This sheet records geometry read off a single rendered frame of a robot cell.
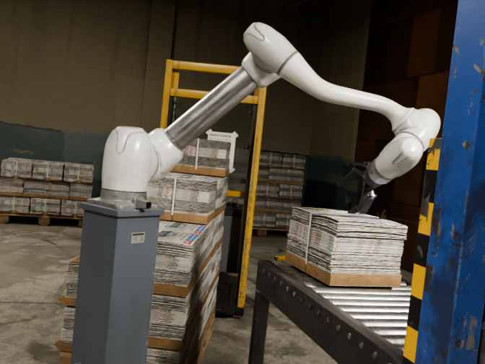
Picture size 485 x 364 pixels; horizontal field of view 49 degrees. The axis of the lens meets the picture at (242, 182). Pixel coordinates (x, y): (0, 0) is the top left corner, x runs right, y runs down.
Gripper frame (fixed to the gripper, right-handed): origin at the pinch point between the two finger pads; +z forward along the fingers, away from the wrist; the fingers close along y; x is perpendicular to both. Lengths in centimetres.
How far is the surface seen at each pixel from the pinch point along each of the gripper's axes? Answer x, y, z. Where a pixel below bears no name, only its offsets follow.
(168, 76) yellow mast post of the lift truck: -44, -151, 161
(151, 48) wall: -11, -484, 577
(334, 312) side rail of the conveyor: -25, 48, -26
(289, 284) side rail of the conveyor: -25.6, 33.7, 3.3
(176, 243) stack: -57, 9, 46
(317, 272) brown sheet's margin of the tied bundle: -14.2, 29.0, 4.9
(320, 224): -13.7, 13.0, -0.6
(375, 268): 4.2, 28.8, -3.8
